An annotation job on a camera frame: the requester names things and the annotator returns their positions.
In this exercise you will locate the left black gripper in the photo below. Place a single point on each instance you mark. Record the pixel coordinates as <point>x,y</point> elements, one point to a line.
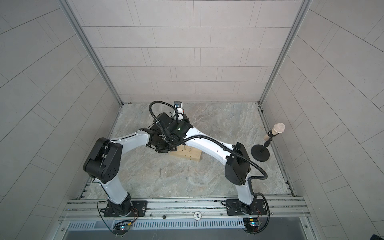
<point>168,148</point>

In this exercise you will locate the pale wooden block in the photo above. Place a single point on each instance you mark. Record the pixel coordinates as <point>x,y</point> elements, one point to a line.
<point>187,152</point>

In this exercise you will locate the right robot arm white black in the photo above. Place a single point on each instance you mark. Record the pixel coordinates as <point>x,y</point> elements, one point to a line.
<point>235,158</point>

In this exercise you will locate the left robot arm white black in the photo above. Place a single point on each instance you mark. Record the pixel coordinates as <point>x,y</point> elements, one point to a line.
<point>103,164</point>

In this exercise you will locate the black stand with wooden peg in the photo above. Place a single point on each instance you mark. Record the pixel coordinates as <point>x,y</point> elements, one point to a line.
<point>261,152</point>

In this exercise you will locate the left green circuit board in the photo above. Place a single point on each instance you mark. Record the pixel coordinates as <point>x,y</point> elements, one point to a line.
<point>123,226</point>

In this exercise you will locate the green circuit board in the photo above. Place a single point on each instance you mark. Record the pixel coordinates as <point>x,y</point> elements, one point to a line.
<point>251,225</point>
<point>123,226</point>

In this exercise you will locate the right green circuit board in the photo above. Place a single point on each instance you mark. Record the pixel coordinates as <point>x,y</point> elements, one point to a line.
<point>251,225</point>

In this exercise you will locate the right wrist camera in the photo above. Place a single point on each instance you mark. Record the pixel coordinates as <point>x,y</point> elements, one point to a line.
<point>178,107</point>

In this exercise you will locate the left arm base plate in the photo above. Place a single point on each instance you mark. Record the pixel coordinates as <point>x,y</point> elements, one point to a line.
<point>126,209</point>

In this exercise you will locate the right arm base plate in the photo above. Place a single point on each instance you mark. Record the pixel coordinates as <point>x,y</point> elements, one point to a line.
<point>237,208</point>

